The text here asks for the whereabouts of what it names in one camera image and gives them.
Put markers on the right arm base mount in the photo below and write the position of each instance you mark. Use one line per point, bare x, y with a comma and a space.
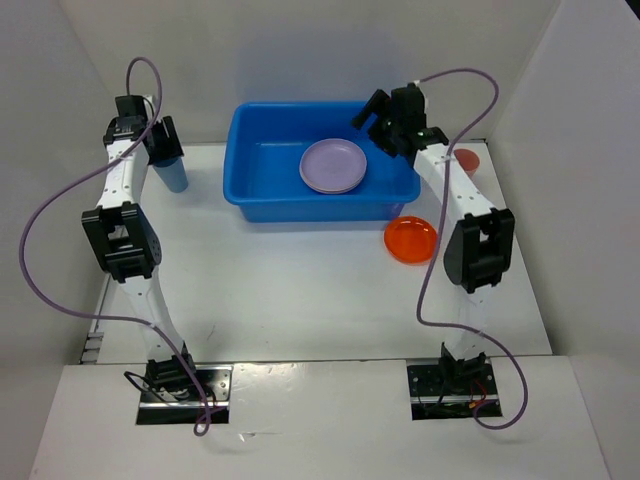
433, 399

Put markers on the pink plastic plate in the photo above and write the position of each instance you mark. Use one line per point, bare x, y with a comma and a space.
333, 191

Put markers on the orange plastic plate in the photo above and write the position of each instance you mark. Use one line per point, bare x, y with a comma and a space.
410, 240

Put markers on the blue plastic bin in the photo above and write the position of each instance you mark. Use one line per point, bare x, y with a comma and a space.
265, 144

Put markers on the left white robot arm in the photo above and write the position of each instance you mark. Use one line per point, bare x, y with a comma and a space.
127, 247

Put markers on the purple plastic plate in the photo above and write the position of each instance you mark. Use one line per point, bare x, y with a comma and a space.
333, 163

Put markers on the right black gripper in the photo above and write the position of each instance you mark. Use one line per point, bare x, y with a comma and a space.
376, 102

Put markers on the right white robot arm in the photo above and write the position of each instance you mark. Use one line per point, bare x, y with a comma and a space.
478, 250

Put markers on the pink plastic cup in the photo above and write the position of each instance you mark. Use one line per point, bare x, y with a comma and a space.
468, 160

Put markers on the blue plastic cup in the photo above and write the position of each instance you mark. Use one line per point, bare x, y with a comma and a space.
172, 173

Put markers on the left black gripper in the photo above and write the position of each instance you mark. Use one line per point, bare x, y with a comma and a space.
172, 147

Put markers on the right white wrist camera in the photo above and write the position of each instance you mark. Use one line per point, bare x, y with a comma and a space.
420, 87

